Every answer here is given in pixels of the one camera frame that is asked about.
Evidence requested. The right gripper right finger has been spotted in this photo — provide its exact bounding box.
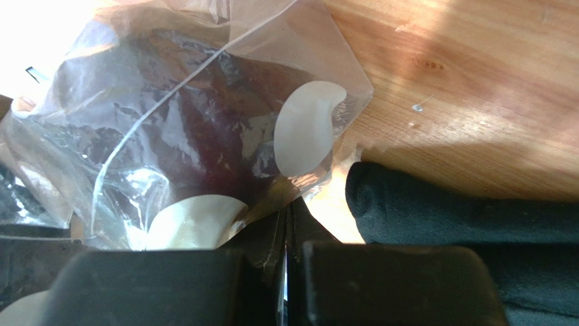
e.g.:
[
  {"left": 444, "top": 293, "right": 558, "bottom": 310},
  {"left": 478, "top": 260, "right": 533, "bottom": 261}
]
[{"left": 286, "top": 199, "right": 508, "bottom": 325}]

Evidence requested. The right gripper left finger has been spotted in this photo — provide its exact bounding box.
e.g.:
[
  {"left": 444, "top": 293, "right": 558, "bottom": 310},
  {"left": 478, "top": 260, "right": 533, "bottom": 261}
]
[{"left": 39, "top": 211, "right": 285, "bottom": 325}]

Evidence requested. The clear zip top bag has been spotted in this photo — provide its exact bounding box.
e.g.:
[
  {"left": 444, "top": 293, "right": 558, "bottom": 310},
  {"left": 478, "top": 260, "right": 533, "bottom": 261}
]
[{"left": 1, "top": 1, "right": 373, "bottom": 251}]

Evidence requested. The dark maroon fake fruit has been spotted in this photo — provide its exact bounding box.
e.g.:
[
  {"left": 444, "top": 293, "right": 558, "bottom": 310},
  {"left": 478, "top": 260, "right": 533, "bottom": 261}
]
[{"left": 51, "top": 28, "right": 312, "bottom": 206}]

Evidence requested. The black folded cloth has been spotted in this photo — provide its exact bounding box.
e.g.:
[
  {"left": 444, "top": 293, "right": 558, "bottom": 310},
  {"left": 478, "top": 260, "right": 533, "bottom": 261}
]
[{"left": 345, "top": 162, "right": 578, "bottom": 325}]

